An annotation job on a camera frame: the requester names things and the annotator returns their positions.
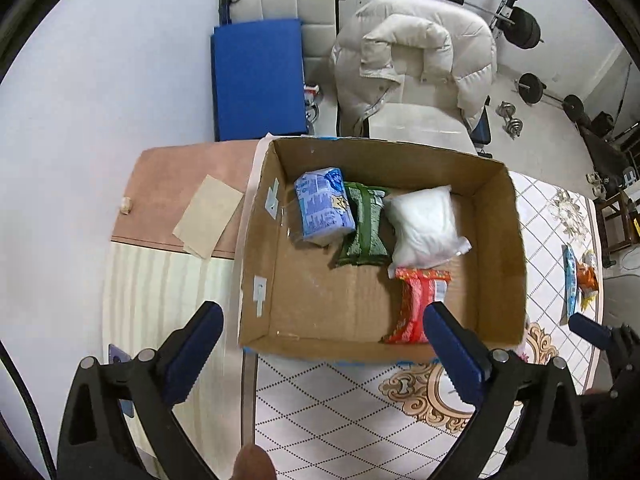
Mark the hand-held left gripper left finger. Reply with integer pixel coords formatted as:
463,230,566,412
56,301,225,480

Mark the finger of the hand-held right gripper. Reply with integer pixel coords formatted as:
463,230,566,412
568,312,632,361

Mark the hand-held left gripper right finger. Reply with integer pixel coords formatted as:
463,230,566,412
423,301,587,480

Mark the red soft packet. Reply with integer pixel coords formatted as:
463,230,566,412
382,267,453,345

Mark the brown cardboard box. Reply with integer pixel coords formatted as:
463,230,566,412
236,132,529,365

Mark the white soft packet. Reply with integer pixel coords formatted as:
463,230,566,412
384,185,472,278

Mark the green soft packet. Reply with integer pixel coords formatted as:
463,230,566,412
334,181,392,267

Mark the light blue soft packet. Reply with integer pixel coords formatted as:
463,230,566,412
293,166,357,247

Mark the person's left hand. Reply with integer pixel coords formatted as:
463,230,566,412
235,444,276,480

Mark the orange snack packet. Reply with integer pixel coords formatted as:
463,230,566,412
575,250,600,311

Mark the blue snack packet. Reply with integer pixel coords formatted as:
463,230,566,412
562,245,582,326

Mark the cream striped cloth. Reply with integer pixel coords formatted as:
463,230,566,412
102,240,251,480

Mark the wooden stool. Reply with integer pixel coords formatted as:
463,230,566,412
596,189,640,267

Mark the beige paper sheet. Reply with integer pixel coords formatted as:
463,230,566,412
172,175,246,260

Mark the black weight bench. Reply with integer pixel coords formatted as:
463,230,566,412
579,110,640,183

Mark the short barbell with plates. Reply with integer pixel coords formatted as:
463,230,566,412
517,73,584,124

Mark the blue folded mat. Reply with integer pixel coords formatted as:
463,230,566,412
210,19,307,142

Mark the long barbell with plates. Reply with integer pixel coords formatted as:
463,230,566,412
292,0,545,51

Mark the white puffer jacket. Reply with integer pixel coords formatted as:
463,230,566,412
331,0,498,137

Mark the white padded bench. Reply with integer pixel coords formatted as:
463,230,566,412
219,0,342,137

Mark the black cable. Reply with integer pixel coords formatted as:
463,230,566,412
0,340,57,480

